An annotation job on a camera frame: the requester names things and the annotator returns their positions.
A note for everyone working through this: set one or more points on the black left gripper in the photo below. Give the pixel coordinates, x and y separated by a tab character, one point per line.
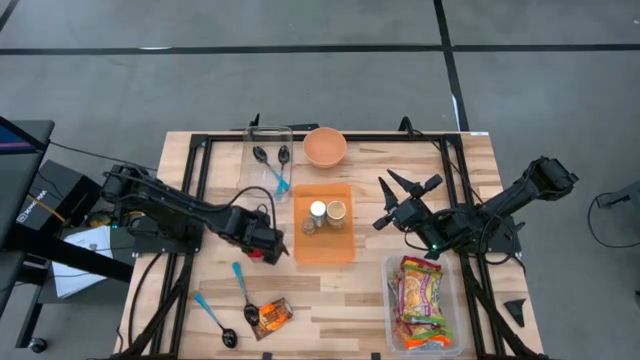
255	230

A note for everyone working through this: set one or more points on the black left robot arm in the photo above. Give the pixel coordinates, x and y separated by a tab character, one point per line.
170	207

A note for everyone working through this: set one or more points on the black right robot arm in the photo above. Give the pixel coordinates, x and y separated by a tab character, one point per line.
515	195

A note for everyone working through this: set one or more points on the spice jar red lid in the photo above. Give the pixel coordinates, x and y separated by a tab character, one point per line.
256	256

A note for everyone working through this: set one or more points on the black aluminium table frame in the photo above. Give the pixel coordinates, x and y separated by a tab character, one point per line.
360	137

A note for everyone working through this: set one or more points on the white paper sheet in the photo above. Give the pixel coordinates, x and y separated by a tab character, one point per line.
82	270

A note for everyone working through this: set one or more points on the peach orange bowl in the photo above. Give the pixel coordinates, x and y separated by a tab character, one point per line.
324	147

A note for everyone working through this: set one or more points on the clear rectangular plastic container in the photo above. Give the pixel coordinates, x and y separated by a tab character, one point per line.
387	310

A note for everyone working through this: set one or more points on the seasoning jar white lid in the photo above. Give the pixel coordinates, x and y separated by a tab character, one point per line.
318	209

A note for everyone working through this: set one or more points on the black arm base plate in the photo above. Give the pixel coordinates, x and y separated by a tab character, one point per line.
500	245
150	245

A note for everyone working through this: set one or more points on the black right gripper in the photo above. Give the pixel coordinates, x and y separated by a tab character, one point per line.
415	212

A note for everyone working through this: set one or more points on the green pink snack packet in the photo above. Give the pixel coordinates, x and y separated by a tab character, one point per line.
425	331

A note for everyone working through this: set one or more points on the grey floor stand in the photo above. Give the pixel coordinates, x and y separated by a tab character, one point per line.
622	197

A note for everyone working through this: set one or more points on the orange brown snack packet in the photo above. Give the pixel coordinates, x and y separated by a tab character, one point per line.
272	317

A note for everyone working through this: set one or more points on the spice jar beige lid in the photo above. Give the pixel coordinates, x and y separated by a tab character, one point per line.
336	210

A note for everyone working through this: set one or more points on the orange plastic tray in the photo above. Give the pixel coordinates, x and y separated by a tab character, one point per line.
325	247

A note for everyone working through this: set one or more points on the black caster wheel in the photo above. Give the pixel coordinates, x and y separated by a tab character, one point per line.
37	344

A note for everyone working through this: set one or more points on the green yellow noodle packet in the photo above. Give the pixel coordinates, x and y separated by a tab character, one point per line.
419	295

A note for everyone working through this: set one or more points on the black desk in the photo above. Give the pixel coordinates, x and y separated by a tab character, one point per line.
20	190

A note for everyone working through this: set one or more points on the black control box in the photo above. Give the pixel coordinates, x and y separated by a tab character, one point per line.
35	212

